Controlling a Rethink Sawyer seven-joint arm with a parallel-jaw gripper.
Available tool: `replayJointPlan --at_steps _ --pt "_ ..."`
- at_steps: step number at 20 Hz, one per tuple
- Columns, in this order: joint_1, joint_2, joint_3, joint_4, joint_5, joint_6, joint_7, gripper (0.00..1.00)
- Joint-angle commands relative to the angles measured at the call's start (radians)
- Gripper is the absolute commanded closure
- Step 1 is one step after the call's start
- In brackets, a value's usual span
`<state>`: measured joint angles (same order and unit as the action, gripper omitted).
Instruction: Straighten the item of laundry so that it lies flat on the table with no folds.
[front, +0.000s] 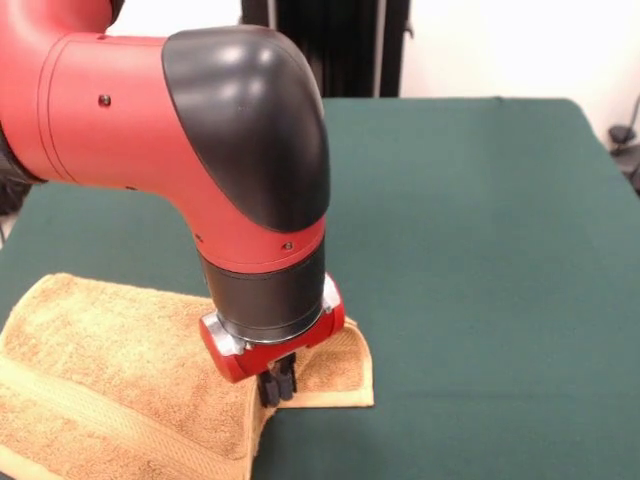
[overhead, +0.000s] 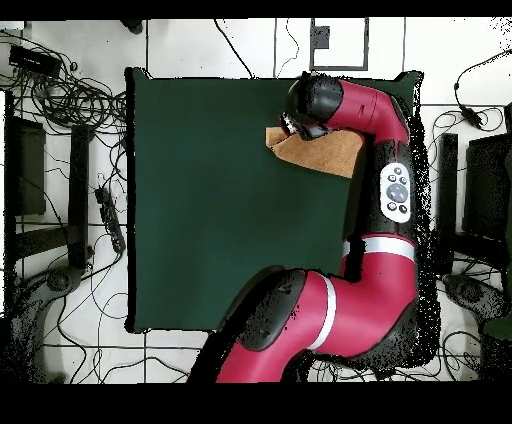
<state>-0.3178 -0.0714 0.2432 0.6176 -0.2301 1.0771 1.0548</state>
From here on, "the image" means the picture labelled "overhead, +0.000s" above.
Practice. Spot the grey square floor frame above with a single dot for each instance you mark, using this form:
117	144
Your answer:
311	56

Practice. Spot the dark green table cloth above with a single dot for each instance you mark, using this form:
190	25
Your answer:
200	220

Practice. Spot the black power strip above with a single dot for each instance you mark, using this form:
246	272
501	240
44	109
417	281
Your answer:
110	220

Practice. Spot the dark stand foot with knob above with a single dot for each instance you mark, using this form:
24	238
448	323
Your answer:
58	280
470	292

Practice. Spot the tan terry towel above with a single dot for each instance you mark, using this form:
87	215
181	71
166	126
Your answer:
320	154

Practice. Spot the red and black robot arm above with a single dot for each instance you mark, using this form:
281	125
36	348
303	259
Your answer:
360	112

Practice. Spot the black electronics box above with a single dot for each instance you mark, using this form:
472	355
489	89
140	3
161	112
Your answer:
34	60

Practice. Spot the dark flat panel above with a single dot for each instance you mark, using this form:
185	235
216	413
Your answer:
488	180
30	168

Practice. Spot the dark grey square plate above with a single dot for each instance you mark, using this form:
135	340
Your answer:
320	38

